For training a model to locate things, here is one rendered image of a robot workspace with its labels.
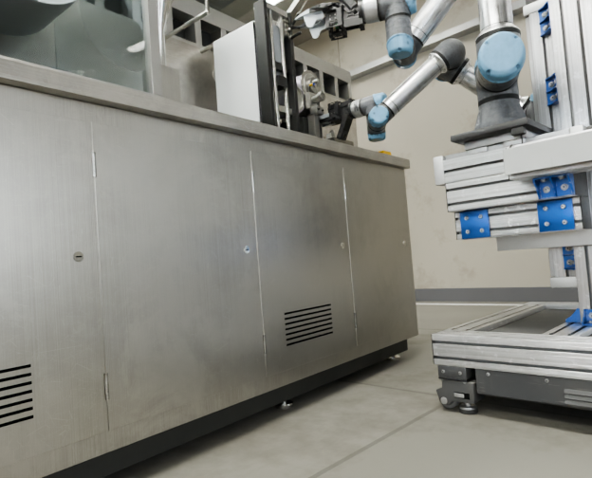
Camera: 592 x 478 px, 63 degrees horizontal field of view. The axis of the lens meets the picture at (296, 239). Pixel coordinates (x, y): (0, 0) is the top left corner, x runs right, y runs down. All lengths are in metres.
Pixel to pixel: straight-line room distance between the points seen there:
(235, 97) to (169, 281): 1.04
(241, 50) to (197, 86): 0.27
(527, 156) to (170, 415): 1.09
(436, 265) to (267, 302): 3.37
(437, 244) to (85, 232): 3.89
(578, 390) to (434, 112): 3.71
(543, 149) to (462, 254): 3.26
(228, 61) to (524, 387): 1.60
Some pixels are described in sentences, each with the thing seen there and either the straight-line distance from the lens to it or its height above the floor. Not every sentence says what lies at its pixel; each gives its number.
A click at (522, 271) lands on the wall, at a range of 4.39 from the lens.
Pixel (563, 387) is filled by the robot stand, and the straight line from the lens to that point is 1.41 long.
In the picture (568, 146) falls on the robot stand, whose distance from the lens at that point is 1.35.
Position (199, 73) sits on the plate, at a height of 1.32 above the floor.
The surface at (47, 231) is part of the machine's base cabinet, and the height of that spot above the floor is 0.57.
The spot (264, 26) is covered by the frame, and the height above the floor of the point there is 1.34.
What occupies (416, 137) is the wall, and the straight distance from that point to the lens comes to 4.86.
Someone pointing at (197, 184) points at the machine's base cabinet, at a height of 0.70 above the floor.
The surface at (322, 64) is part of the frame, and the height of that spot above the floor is 1.62.
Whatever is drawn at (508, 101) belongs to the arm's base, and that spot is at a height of 0.89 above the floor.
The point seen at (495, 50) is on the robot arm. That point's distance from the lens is 1.46.
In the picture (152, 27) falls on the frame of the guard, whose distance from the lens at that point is 1.41.
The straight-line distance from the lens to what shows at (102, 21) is 1.35.
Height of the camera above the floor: 0.48
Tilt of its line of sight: 3 degrees up
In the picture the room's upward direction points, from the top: 4 degrees counter-clockwise
